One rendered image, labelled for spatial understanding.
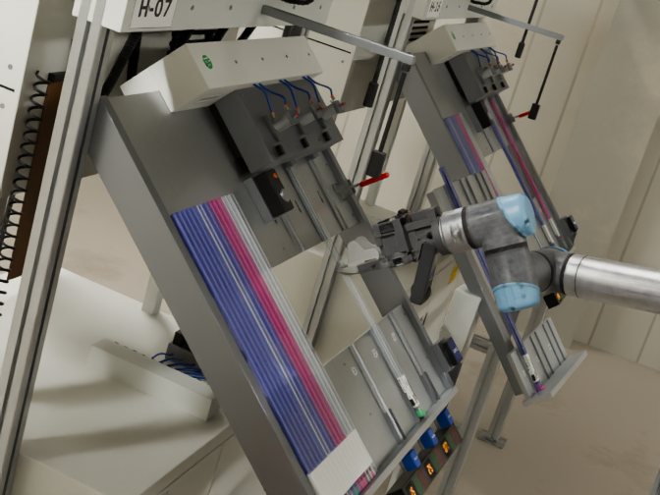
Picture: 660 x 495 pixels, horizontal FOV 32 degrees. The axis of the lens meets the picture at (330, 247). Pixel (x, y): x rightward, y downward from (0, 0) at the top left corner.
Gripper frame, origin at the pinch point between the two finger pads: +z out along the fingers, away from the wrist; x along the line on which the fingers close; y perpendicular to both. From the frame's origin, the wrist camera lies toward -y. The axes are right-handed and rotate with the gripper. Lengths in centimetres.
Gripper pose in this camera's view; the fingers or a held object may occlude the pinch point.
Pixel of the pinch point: (346, 271)
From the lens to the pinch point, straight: 208.2
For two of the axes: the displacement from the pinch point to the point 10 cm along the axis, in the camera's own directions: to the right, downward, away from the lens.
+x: -3.6, 1.9, -9.1
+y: -2.9, -9.5, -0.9
